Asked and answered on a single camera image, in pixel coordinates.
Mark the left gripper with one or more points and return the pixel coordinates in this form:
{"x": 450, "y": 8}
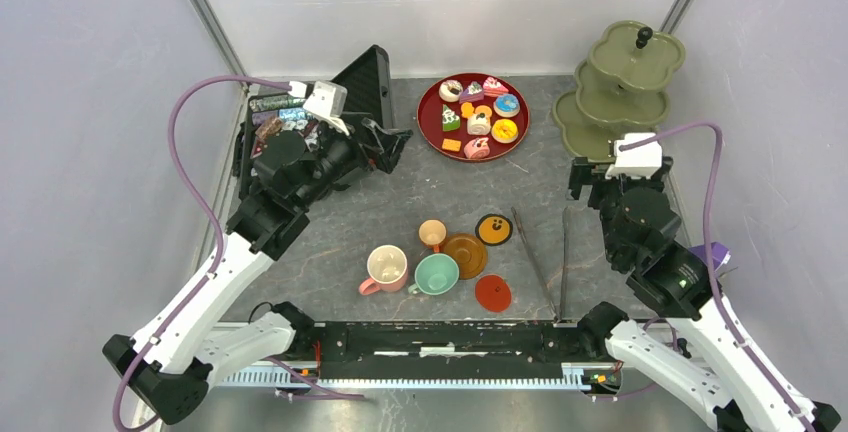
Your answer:
{"x": 365, "y": 154}

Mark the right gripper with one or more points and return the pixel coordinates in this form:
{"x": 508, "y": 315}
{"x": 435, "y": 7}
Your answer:
{"x": 582, "y": 171}

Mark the pink roll cake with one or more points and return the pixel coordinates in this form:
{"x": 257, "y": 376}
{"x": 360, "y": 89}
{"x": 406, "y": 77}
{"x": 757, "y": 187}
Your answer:
{"x": 477, "y": 148}

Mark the white roll cake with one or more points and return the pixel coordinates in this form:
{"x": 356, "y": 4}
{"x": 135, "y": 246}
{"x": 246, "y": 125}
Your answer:
{"x": 478, "y": 125}

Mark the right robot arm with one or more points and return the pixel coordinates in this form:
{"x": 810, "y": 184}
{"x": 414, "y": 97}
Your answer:
{"x": 732, "y": 392}

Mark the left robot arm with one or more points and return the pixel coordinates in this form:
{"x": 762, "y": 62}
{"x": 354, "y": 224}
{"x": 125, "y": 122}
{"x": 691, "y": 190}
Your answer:
{"x": 173, "y": 362}

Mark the orange square cracker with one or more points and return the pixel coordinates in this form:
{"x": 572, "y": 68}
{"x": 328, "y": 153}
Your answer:
{"x": 451, "y": 145}

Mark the black open case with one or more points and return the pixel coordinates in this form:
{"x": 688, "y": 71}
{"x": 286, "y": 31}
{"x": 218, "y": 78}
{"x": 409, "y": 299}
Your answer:
{"x": 368, "y": 81}

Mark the white chocolate donut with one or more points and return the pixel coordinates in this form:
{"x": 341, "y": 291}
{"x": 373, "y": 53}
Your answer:
{"x": 450, "y": 90}

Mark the orange bear cookie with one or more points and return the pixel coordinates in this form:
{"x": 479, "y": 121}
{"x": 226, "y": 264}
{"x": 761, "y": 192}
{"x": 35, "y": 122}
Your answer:
{"x": 468, "y": 110}

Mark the red round tray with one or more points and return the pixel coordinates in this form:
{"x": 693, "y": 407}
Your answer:
{"x": 429, "y": 118}

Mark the small orange cup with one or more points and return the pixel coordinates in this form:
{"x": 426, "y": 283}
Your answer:
{"x": 432, "y": 233}

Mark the yellow frosted donut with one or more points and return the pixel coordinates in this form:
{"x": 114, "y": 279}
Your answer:
{"x": 504, "y": 131}

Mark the green three-tier stand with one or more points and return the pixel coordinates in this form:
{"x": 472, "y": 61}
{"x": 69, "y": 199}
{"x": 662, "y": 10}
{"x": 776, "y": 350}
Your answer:
{"x": 619, "y": 88}

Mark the purple triangle cake slice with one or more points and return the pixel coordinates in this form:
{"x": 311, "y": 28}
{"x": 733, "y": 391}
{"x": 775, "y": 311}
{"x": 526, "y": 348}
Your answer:
{"x": 474, "y": 92}

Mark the round orange cookie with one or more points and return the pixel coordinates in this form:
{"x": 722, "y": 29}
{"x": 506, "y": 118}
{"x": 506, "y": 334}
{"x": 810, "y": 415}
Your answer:
{"x": 483, "y": 109}

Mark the orange smiley coaster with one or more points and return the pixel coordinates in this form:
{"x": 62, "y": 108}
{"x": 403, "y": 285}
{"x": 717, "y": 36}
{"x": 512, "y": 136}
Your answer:
{"x": 494, "y": 229}

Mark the blue frosted donut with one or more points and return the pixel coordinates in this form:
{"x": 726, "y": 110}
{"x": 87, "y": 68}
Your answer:
{"x": 507, "y": 106}

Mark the pink mug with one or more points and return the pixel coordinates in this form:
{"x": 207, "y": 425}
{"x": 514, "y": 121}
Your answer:
{"x": 387, "y": 268}

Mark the pink strawberry cake slice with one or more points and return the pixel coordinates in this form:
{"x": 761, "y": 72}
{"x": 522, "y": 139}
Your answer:
{"x": 494, "y": 88}

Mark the brown saucer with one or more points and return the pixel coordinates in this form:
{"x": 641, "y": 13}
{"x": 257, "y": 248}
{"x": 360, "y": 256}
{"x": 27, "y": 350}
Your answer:
{"x": 468, "y": 252}

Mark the mint green cup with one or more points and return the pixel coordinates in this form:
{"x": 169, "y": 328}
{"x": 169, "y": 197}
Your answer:
{"x": 435, "y": 275}

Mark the red round coaster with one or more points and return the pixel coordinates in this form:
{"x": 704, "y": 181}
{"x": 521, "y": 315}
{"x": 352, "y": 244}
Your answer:
{"x": 493, "y": 293}

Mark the purple plastic holder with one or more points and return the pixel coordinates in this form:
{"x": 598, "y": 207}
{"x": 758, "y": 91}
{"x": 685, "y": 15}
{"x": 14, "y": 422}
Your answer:
{"x": 721, "y": 256}

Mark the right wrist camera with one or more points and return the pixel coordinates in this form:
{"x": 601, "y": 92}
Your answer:
{"x": 638, "y": 163}

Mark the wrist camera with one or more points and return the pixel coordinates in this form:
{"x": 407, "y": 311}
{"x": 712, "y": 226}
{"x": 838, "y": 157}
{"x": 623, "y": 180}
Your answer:
{"x": 326, "y": 103}
{"x": 638, "y": 163}

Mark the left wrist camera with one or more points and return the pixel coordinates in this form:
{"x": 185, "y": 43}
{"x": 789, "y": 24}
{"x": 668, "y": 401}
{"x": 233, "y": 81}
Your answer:
{"x": 326, "y": 103}

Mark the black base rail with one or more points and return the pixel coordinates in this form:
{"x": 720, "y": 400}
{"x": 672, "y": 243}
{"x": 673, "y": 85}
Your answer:
{"x": 443, "y": 352}

